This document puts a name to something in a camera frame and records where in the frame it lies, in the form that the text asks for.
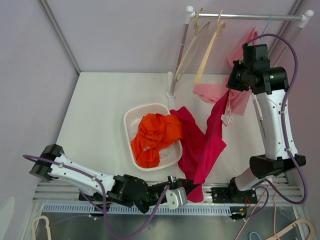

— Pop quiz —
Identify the white perforated plastic basket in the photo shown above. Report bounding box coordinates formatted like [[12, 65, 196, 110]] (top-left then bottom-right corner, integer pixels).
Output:
[[123, 103, 183, 172]]

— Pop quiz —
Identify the magenta t shirt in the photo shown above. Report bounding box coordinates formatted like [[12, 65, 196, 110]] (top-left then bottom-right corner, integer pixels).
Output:
[[170, 92, 229, 203]]

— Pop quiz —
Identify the orange t shirt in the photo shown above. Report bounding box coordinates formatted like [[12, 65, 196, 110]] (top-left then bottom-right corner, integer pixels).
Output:
[[131, 113, 184, 169]]

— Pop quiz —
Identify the beige hanger of white shirt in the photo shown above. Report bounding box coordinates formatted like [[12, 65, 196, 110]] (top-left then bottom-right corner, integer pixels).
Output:
[[173, 6, 210, 83]]

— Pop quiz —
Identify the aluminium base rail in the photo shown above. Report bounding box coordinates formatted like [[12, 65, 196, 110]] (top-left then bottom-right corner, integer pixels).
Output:
[[32, 177, 303, 217]]

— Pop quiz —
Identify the beige hanger on floor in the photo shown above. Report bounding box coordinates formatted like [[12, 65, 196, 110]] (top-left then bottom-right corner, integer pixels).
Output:
[[264, 218, 316, 240], [32, 215, 53, 240]]

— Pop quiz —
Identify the metal clothes rack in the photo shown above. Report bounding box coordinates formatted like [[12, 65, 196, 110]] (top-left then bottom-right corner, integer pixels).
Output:
[[166, 5, 315, 101]]

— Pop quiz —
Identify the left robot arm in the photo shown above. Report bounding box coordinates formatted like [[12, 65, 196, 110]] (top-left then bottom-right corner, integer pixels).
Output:
[[23, 144, 198, 214]]

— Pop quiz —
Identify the blue hanger on floor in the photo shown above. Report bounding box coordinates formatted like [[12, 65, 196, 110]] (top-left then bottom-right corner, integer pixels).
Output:
[[248, 231, 262, 240]]

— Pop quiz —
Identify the pink hanger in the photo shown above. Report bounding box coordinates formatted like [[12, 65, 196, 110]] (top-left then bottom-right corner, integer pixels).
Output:
[[234, 184, 280, 240], [221, 91, 233, 127]]

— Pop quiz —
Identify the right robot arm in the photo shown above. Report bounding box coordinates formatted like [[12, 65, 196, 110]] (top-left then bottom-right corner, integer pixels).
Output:
[[226, 43, 306, 203]]

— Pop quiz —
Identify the pink hanger on floor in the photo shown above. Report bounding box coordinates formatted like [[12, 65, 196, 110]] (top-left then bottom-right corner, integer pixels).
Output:
[[234, 184, 280, 240]]

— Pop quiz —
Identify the beige hanger of orange shirt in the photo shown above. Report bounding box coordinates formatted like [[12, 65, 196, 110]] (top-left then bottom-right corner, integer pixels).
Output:
[[194, 10, 226, 85]]

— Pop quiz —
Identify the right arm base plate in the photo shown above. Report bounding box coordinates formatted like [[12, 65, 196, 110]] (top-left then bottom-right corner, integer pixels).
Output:
[[208, 187, 258, 220]]

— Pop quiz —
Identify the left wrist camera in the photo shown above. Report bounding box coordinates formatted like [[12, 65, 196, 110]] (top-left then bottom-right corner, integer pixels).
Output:
[[165, 187, 188, 210]]

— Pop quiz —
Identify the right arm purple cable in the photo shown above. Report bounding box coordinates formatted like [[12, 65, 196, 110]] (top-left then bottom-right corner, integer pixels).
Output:
[[246, 33, 308, 221]]

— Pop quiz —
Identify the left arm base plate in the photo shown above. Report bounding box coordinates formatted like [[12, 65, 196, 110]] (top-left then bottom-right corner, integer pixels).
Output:
[[78, 185, 125, 217]]

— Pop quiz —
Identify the pink garment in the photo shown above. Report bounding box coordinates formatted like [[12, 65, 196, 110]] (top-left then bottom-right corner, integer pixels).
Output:
[[193, 27, 258, 116]]

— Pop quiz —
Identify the beige hanger on floor right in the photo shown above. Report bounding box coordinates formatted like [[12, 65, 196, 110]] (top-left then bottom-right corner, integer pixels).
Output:
[[264, 218, 316, 240]]

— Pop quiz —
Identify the beige hanger on floor left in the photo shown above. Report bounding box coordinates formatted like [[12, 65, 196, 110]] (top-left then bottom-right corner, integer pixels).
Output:
[[32, 215, 53, 240]]

